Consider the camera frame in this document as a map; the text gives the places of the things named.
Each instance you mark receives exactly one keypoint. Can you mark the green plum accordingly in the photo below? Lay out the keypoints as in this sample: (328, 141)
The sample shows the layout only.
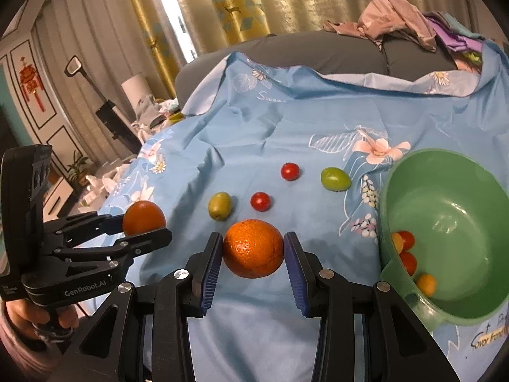
(336, 179)

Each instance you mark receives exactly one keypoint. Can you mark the blue floral cloth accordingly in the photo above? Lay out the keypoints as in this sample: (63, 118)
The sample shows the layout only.
(278, 127)

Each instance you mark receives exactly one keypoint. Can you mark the potted plant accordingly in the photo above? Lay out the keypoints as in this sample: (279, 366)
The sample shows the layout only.
(77, 165)

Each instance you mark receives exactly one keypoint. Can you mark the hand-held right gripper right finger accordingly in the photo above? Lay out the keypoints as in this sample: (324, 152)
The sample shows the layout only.
(295, 275)

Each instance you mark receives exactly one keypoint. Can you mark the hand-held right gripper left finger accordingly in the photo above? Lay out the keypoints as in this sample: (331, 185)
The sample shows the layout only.
(212, 271)

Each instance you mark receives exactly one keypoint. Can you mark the white upright container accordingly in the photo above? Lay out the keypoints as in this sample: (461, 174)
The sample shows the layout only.
(135, 87)

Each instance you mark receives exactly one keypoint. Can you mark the person's left forearm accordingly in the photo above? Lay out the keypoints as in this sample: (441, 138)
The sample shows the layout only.
(16, 350)

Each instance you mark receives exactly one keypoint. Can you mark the yellow-green plum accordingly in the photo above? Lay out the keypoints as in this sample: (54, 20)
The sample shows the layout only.
(220, 205)

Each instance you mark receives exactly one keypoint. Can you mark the green plastic bowl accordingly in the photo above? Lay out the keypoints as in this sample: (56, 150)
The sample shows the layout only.
(457, 227)

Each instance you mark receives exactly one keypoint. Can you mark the gold curtain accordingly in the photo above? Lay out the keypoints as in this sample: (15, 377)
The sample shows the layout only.
(147, 32)

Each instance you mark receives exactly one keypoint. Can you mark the grey sofa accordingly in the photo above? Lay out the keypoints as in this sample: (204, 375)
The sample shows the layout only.
(318, 51)

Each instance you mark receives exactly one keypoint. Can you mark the orange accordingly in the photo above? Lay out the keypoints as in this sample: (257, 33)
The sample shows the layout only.
(143, 217)
(253, 248)

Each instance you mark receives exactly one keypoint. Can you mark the red knot wall decoration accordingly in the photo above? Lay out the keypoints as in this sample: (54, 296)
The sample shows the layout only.
(31, 81)

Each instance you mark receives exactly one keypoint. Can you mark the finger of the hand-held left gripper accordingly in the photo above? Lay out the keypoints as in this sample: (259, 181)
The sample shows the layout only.
(135, 242)
(87, 223)

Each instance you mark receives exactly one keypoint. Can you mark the yellow patterned curtain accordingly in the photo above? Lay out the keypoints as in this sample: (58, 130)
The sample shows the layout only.
(278, 0)

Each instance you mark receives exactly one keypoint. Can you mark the black stick vacuum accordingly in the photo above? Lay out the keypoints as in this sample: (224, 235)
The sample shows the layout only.
(111, 119)

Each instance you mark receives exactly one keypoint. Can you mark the pink clothes pile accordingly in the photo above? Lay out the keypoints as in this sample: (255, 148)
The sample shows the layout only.
(391, 18)

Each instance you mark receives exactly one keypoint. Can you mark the grey and white clothes pile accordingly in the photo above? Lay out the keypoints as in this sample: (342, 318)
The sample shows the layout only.
(159, 113)

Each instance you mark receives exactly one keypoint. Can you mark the red cherry tomato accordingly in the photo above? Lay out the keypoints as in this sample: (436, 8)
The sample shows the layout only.
(408, 263)
(290, 171)
(407, 239)
(261, 201)

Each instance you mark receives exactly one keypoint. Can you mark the white cabinet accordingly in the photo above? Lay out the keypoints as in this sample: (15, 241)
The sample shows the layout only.
(59, 199)

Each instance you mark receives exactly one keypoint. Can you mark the person's left hand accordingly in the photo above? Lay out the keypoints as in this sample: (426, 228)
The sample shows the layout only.
(34, 320)

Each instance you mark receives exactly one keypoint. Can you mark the small yellow-orange kumquat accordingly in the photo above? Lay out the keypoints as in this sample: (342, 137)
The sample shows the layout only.
(396, 242)
(426, 284)

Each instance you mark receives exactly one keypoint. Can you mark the purple cloth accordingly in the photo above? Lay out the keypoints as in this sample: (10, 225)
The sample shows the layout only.
(457, 36)

